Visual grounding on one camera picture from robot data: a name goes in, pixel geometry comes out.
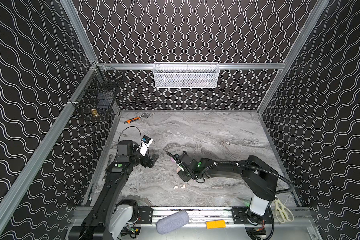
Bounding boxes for white mesh wall basket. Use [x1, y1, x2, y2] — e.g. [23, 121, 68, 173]
[153, 62, 220, 89]

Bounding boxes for yellow block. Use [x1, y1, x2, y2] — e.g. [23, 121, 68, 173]
[206, 220, 226, 230]

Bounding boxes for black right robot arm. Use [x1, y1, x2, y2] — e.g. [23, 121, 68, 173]
[166, 152, 293, 226]

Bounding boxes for black wire wall basket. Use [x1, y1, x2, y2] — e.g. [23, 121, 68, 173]
[70, 62, 125, 123]

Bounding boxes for aluminium front rail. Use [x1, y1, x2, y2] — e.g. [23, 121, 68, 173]
[138, 207, 313, 227]

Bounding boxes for grey fabric pouch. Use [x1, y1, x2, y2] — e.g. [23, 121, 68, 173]
[156, 211, 190, 235]

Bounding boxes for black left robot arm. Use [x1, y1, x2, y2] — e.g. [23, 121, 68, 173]
[68, 136, 159, 240]

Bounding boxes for orange handled adjustable wrench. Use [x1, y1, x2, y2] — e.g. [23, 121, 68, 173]
[124, 113, 149, 124]

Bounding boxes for brass fitting in basket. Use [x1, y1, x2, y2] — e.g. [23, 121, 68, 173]
[90, 109, 99, 118]

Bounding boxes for white handled scissors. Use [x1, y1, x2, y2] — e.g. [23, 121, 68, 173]
[274, 196, 295, 224]

